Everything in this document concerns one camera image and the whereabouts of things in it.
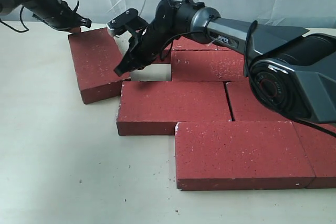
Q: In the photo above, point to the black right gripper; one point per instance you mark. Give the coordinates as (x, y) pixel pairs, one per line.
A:
(157, 36)

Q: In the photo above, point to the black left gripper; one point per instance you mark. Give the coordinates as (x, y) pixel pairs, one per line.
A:
(58, 15)

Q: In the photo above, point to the red brick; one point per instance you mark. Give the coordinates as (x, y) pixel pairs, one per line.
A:
(320, 151)
(182, 44)
(204, 65)
(220, 48)
(95, 54)
(156, 107)
(240, 156)

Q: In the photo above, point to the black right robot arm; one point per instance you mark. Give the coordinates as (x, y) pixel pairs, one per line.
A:
(290, 70)

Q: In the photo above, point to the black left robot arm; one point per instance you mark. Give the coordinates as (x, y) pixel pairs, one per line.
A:
(7, 6)

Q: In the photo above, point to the red brick third row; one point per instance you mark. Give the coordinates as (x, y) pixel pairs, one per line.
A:
(244, 105)

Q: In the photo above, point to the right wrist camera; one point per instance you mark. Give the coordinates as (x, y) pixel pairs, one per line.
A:
(127, 21)

